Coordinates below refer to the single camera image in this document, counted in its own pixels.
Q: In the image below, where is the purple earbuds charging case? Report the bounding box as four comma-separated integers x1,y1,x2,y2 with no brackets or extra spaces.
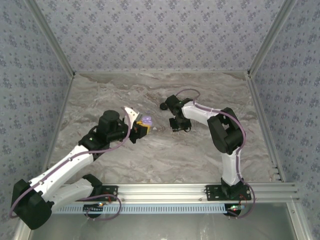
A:
141,114,154,127

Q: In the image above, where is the small black controller board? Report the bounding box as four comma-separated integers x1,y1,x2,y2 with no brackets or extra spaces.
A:
83,202,105,214
225,203,244,218

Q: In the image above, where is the grey sheet metal panel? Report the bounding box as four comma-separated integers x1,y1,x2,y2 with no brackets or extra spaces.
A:
27,202,298,240

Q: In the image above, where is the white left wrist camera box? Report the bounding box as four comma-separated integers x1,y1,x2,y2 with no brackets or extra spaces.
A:
121,106,141,125

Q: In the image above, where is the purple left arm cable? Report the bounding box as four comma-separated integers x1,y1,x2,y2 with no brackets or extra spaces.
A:
8,106,123,222

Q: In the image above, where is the aluminium side rail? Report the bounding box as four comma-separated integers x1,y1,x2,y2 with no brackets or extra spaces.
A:
41,73,76,176
245,71,286,182

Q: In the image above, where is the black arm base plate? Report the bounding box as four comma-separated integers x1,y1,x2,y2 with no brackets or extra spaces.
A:
72,185,119,202
205,184,252,202

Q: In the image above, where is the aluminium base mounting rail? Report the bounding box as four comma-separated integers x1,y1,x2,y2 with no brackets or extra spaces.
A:
49,183,300,204

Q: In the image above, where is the light blue slotted cable duct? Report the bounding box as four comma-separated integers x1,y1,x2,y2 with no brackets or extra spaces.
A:
52,202,229,215

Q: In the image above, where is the aluminium corner post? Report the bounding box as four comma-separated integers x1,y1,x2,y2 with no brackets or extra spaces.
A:
246,0,299,77
24,0,76,77

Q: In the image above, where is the aluminium frame leg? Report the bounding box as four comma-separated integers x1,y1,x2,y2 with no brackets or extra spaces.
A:
286,202,315,240
14,223,35,240

